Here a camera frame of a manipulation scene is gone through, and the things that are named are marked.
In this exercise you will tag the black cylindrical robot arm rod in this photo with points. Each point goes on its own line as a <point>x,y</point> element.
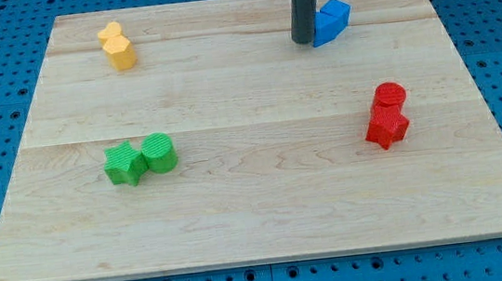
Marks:
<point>303,21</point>

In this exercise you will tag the wooden board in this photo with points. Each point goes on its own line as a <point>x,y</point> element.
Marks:
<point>273,163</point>

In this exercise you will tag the green cylinder block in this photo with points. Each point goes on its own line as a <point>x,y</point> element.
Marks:
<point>159,153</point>

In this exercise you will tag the green star block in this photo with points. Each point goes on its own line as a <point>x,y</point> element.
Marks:
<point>124,164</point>

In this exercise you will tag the red star block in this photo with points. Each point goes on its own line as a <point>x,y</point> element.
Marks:
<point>386,125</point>

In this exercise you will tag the red cylinder block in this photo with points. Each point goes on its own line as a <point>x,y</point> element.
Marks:
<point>389,94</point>

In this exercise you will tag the blue angular block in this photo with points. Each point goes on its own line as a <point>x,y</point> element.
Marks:
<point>328,27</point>

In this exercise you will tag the blue cube block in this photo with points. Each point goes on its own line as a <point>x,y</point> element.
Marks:
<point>339,10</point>

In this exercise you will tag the yellow hexagon block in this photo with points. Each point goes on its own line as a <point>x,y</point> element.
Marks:
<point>120,53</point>

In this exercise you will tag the yellow heart block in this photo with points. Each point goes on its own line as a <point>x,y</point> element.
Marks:
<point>111,30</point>

